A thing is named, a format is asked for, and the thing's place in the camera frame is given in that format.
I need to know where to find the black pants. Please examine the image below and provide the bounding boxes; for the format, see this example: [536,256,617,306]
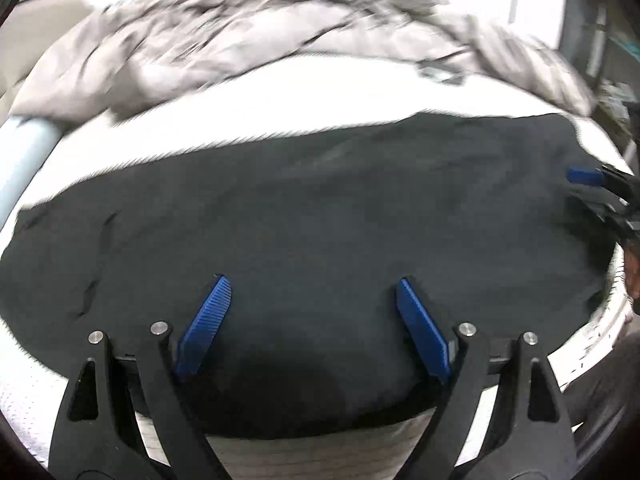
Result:
[1,113,615,439]

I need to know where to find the person's right hand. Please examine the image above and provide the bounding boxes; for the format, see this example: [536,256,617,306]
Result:
[624,243,640,314]

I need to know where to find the dark open wardrobe shelf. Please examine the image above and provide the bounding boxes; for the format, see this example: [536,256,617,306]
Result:
[560,0,639,153]

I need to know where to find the white honeycomb mattress cover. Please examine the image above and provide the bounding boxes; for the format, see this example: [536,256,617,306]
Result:
[1,54,631,479]

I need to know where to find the light blue bolster pillow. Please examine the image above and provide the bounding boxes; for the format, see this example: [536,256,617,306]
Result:
[0,116,62,226]

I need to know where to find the grey quilted comforter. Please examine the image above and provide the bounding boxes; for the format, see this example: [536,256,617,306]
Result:
[12,0,593,127]

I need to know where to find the beige upholstered headboard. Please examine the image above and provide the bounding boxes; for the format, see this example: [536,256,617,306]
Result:
[0,0,91,124]

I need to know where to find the black plastic clip bracket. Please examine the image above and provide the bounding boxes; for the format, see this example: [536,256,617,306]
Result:
[418,60,466,86]

